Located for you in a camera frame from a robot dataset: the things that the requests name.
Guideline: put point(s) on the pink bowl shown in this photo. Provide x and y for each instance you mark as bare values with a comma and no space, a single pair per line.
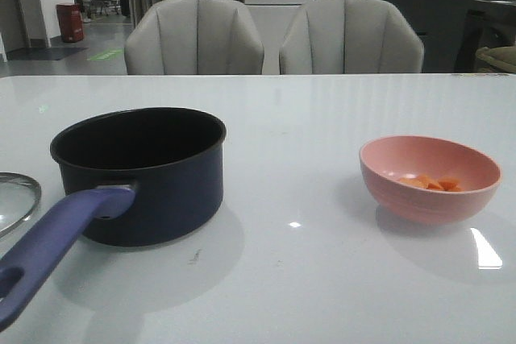
383,161

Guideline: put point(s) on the orange ham pieces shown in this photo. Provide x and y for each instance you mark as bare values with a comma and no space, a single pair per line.
422,181

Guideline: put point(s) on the dark blue saucepan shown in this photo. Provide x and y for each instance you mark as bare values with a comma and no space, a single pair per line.
131,178

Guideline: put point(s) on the left grey upholstered chair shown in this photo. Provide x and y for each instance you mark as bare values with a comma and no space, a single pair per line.
195,37

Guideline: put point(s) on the grey upholstered chair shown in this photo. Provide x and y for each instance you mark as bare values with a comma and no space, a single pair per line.
350,37
195,37

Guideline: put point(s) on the right grey upholstered chair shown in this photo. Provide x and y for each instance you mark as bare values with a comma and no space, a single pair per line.
350,37

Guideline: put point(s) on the red trash bin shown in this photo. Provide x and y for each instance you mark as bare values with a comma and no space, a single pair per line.
70,23

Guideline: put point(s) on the dark floor mat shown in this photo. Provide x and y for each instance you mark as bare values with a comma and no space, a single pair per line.
42,53

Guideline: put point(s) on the olive cushion at right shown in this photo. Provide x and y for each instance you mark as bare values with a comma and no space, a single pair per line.
495,60

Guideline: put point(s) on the dark armchair at right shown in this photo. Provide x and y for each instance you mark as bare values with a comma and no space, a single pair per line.
488,23

